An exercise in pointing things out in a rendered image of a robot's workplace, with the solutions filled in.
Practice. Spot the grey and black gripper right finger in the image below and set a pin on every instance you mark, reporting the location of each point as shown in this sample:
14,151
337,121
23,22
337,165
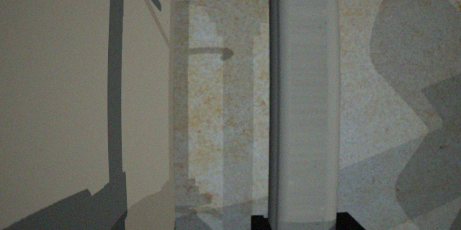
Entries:
345,221

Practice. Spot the beige wall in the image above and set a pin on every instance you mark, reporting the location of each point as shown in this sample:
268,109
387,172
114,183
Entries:
87,115

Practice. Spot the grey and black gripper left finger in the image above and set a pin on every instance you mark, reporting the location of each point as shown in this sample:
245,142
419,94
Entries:
258,222

